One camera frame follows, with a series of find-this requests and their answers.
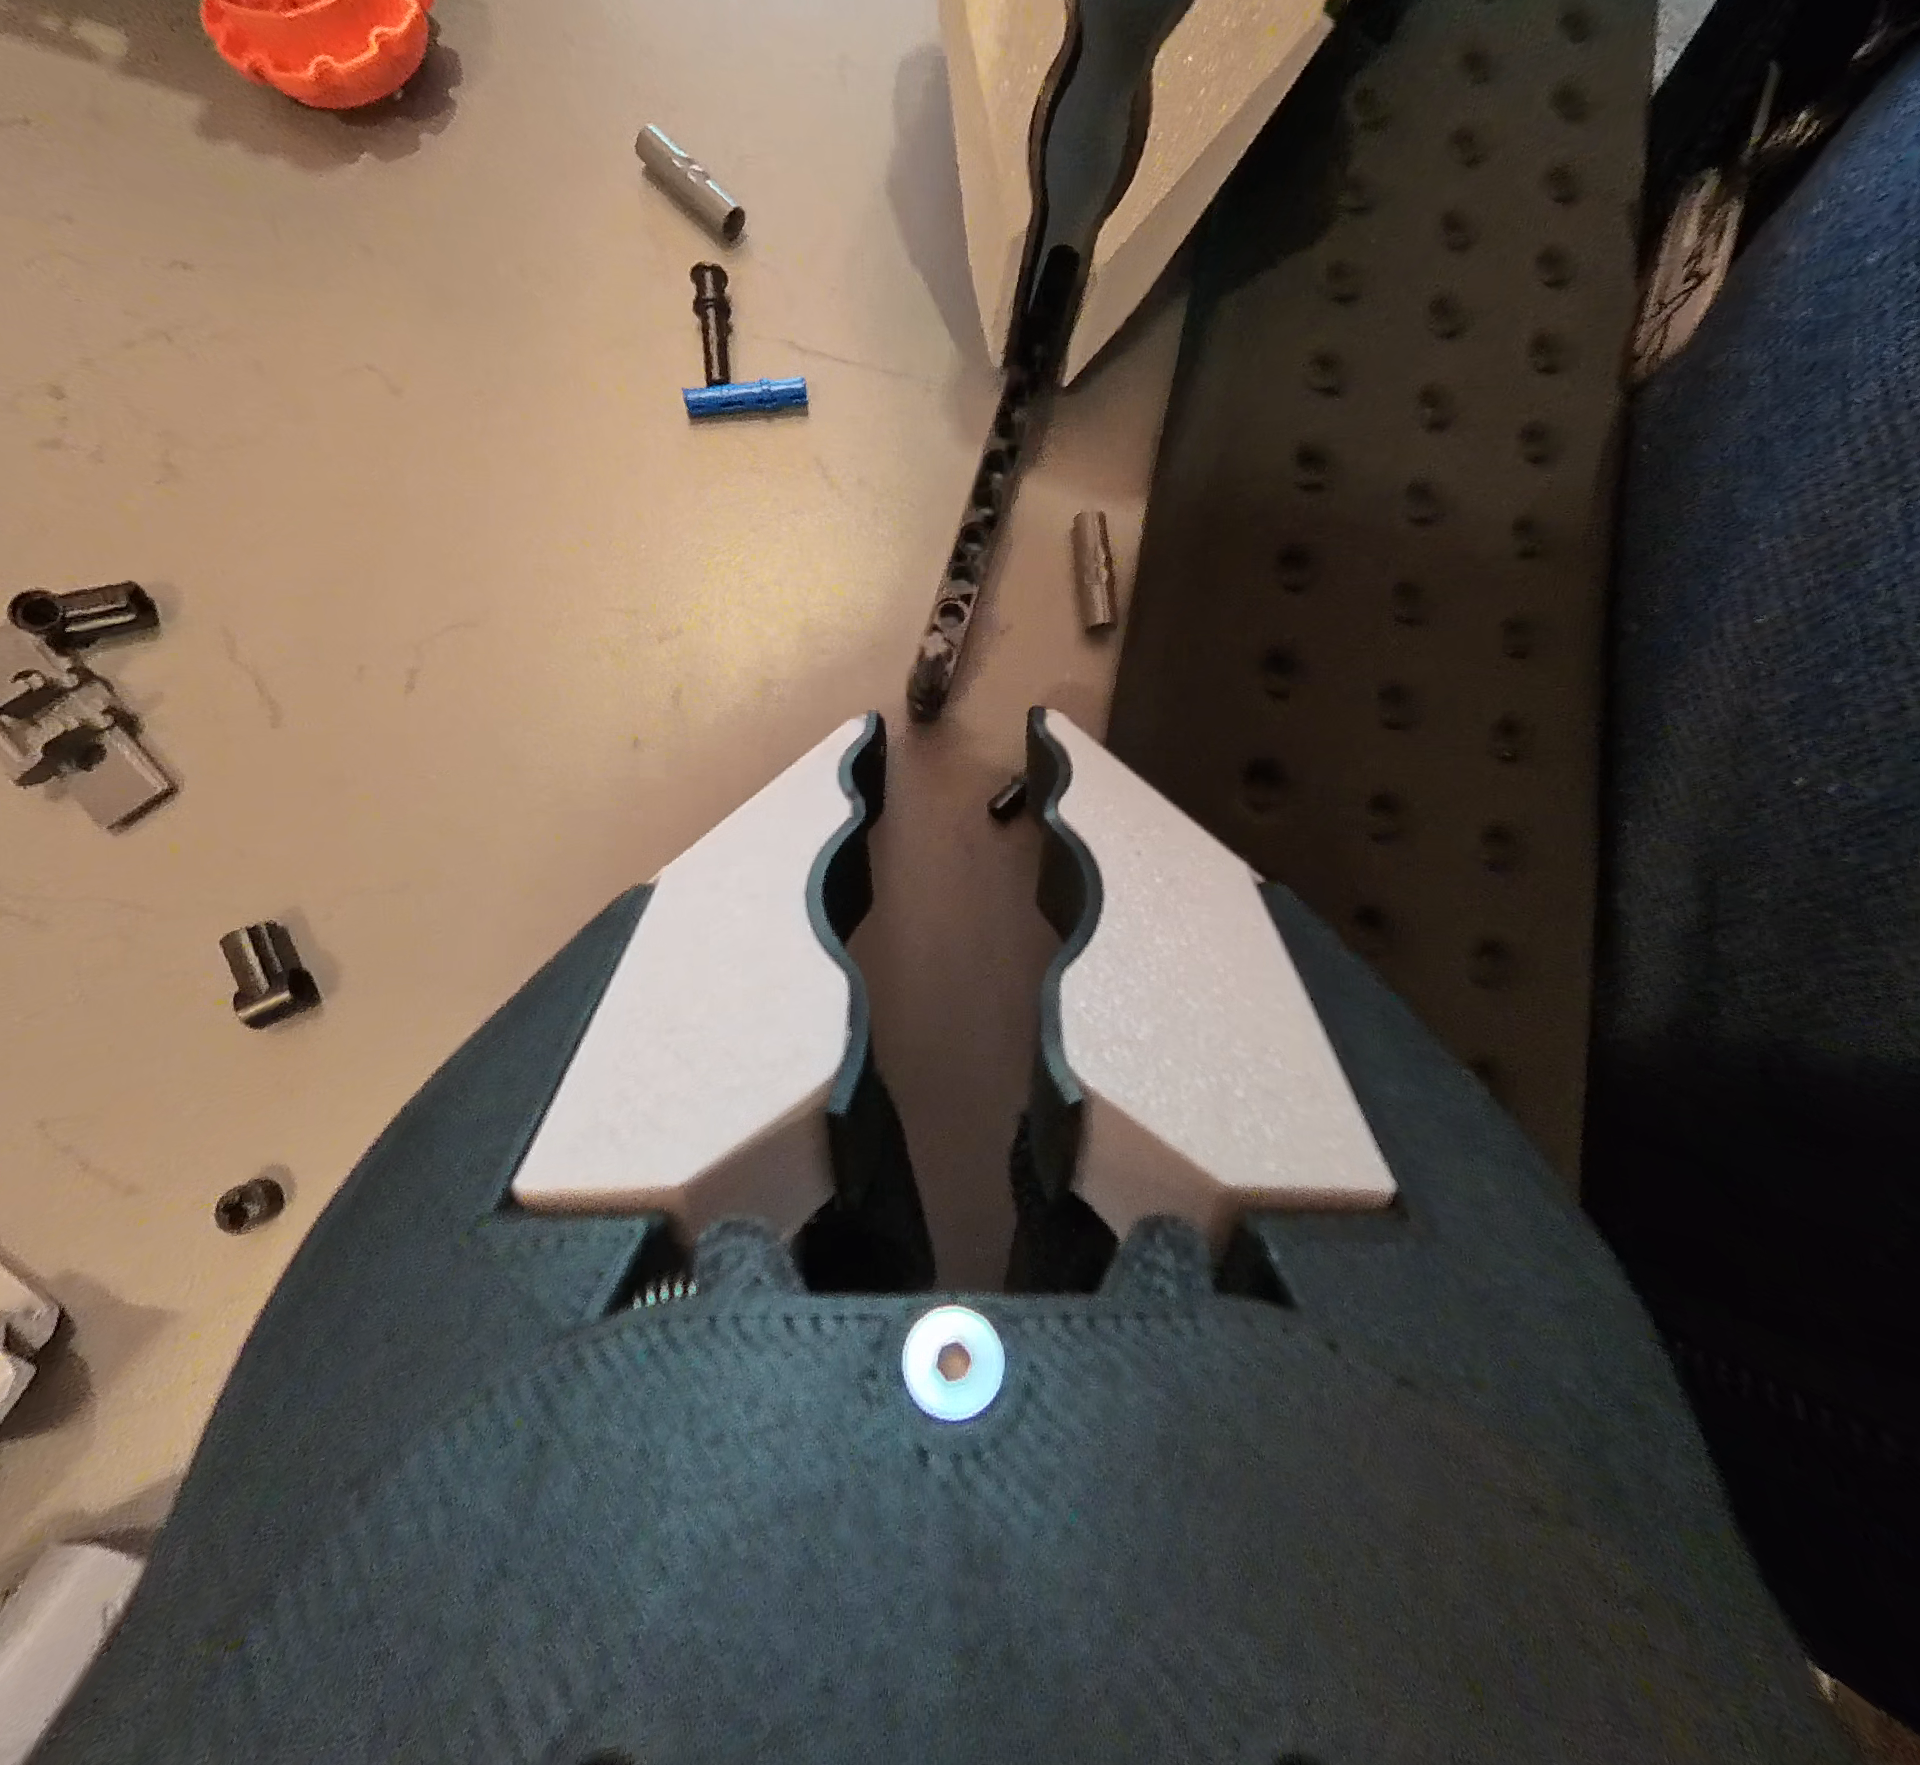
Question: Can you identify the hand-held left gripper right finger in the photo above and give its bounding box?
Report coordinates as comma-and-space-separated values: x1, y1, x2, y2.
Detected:
1023, 704, 1402, 1234

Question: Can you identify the long black holed beam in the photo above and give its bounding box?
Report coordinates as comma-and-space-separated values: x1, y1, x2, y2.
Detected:
905, 241, 1083, 723

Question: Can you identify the person's leg in jeans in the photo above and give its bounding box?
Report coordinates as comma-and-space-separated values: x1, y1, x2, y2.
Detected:
1581, 69, 1920, 1722

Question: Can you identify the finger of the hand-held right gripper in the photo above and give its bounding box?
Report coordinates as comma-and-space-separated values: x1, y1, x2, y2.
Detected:
929, 0, 1087, 369
1053, 0, 1454, 390

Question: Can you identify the light grey block piece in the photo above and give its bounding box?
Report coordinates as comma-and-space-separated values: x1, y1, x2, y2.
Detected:
0, 1247, 65, 1425

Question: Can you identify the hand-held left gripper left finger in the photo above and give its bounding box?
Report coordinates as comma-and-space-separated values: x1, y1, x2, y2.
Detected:
510, 710, 891, 1234

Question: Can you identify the grey clip block piece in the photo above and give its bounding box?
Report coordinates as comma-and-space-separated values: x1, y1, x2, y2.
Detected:
0, 632, 178, 833

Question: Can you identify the black pin connector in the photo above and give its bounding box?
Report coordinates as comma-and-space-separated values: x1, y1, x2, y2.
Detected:
219, 919, 320, 1028
5, 579, 159, 642

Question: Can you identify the dark perforated mat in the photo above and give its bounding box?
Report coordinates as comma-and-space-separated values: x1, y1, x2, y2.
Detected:
1111, 0, 1669, 1182

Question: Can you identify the grey axle pin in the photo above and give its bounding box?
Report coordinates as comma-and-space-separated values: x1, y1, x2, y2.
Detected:
635, 123, 747, 246

